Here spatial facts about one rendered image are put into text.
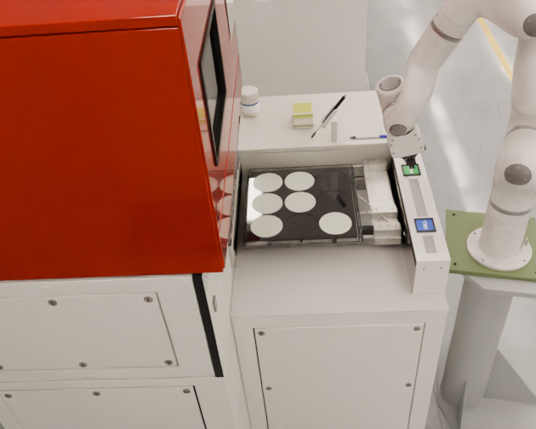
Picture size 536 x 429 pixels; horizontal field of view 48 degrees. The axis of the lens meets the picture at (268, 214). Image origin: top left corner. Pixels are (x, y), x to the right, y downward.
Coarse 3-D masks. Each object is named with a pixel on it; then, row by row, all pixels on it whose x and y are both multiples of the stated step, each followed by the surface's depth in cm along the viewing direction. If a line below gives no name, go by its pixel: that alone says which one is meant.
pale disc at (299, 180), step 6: (294, 174) 209; (300, 174) 209; (306, 174) 208; (288, 180) 207; (294, 180) 206; (300, 180) 206; (306, 180) 206; (312, 180) 206; (288, 186) 204; (294, 186) 204; (300, 186) 204; (306, 186) 204
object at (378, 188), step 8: (368, 176) 208; (376, 176) 208; (384, 176) 208; (368, 184) 205; (376, 184) 205; (384, 184) 205; (368, 192) 202; (376, 192) 202; (384, 192) 202; (368, 200) 199; (376, 200) 199; (384, 200) 199; (392, 200) 198; (368, 208) 200; (376, 240) 186; (384, 240) 186; (392, 240) 186; (400, 240) 186
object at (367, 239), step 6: (366, 240) 191; (372, 240) 191; (246, 246) 194; (252, 246) 194; (258, 246) 194; (264, 246) 194; (270, 246) 194; (276, 246) 194; (282, 246) 194; (288, 246) 194; (294, 246) 194; (300, 246) 194; (306, 246) 194; (312, 246) 194; (318, 246) 194
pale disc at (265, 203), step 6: (258, 198) 201; (264, 198) 201; (270, 198) 201; (276, 198) 200; (252, 204) 199; (258, 204) 199; (264, 204) 199; (270, 204) 198; (276, 204) 198; (258, 210) 197; (264, 210) 196; (270, 210) 196; (276, 210) 196
